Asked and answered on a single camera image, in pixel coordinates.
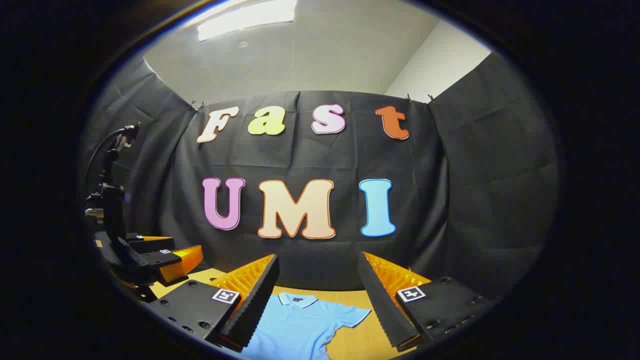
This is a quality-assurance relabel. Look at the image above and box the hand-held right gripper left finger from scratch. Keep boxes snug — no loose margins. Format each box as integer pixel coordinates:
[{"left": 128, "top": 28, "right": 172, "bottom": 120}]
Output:
[{"left": 148, "top": 253, "right": 281, "bottom": 351}]

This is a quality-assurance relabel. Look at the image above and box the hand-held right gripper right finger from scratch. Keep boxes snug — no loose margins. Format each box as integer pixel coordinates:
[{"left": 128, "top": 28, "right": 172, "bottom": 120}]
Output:
[{"left": 357, "top": 251, "right": 496, "bottom": 351}]

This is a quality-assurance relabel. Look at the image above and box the light blue T-shirt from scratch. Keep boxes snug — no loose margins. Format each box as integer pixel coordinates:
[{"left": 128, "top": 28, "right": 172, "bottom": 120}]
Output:
[{"left": 240, "top": 292, "right": 372, "bottom": 360}]

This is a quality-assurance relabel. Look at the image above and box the black backdrop cloth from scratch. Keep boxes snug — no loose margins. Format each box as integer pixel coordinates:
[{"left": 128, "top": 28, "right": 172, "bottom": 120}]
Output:
[{"left": 80, "top": 50, "right": 561, "bottom": 301}]

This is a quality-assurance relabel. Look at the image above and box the rectangular ceiling light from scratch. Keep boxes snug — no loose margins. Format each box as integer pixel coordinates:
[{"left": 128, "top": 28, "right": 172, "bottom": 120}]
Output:
[{"left": 196, "top": 0, "right": 298, "bottom": 42}]

